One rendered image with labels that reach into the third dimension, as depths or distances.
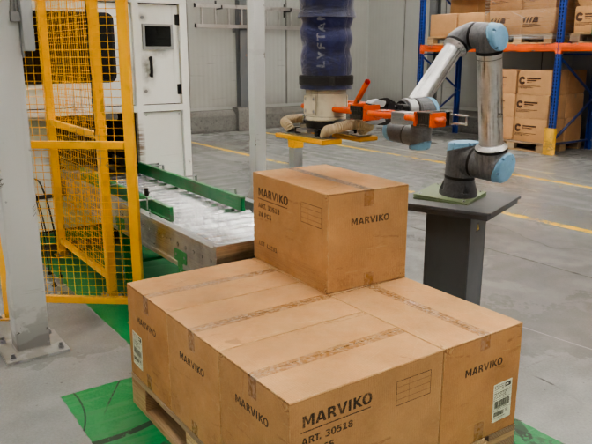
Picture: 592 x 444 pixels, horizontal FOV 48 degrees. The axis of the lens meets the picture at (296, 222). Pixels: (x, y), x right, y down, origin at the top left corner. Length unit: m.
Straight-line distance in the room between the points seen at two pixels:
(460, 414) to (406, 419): 0.26
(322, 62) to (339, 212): 0.61
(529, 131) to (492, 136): 7.70
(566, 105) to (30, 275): 9.01
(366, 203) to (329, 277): 0.33
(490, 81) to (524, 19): 7.81
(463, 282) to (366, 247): 0.89
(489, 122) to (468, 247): 0.63
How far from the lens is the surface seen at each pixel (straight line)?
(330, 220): 2.55
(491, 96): 3.17
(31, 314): 3.61
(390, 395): 2.12
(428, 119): 2.36
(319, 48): 2.74
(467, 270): 3.43
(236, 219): 3.79
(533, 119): 10.89
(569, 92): 11.14
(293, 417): 1.90
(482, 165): 3.28
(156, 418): 2.88
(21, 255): 3.51
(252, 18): 6.37
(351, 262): 2.66
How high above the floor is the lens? 1.46
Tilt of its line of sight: 14 degrees down
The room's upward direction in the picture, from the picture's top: straight up
